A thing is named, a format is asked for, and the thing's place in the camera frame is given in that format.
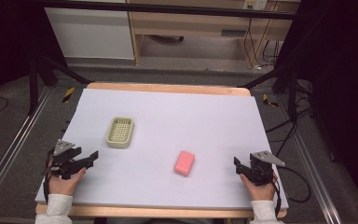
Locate pink soap bar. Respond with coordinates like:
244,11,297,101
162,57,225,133
172,150,196,177

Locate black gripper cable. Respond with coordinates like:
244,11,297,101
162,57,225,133
272,165,312,216
42,148,56,204

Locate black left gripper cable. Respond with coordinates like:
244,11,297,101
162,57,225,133
42,148,56,204

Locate light wooden desk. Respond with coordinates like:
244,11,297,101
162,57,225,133
126,0,301,68

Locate metal floor rail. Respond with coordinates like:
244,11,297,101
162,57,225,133
0,86,54,217
276,92,344,224

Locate dark curtain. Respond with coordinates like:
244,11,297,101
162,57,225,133
274,0,358,216
0,0,68,110

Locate white wall socket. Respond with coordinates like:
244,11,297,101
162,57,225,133
242,0,268,11

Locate black tripod stand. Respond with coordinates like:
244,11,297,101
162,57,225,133
27,55,91,117
237,60,315,124

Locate person's right hand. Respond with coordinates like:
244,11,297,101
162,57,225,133
239,173,277,203

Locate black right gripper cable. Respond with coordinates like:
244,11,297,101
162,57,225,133
272,165,312,216

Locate yellow black striped tape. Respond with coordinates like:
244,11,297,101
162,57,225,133
62,86,76,104
262,93,279,108

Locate black metal crossbar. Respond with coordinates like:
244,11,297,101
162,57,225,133
40,0,296,21

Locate black floor cables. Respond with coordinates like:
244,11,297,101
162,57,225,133
264,78,315,158

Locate wooden table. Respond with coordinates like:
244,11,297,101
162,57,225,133
34,81,289,219

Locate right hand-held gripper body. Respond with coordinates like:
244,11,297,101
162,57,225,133
246,150,287,187

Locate hanging desk cables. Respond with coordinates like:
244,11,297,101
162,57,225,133
242,8,282,71

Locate person's left hand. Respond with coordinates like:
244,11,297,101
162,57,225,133
48,167,88,197

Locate beige slotted soap dish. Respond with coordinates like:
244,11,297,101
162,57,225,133
105,116,135,149

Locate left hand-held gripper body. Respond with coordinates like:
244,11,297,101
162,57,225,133
48,139,88,181

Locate white cabinet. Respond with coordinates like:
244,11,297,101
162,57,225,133
44,7,135,61

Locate white foam board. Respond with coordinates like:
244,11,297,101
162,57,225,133
34,88,290,210

